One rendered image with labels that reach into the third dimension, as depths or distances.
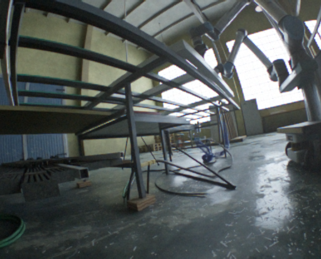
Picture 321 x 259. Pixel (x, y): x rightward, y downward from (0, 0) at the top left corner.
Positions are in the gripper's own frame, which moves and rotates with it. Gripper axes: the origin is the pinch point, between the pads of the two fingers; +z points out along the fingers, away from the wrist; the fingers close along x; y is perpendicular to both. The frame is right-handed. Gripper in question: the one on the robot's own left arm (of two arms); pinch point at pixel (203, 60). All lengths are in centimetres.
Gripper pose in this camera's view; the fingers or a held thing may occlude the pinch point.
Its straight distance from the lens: 120.5
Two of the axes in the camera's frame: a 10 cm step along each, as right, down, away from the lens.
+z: 1.4, 9.8, -1.0
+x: 7.7, -1.7, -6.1
